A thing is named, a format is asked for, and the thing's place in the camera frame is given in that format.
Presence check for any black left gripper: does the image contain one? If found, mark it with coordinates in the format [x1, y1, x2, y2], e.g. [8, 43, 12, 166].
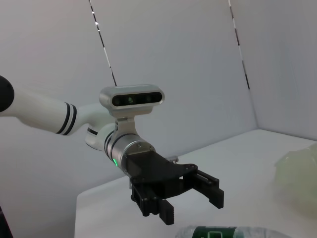
[125, 151, 225, 226]

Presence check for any green glass fruit plate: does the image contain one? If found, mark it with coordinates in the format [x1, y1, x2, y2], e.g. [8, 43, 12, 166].
[273, 145, 317, 216]

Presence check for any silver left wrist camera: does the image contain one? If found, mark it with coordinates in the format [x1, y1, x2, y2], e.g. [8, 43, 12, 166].
[99, 83, 165, 138]

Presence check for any dark unidentified object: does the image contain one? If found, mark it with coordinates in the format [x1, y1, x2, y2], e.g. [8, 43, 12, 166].
[0, 205, 13, 238]

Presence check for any water bottle with green label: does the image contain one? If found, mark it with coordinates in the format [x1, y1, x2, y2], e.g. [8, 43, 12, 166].
[174, 225, 290, 238]

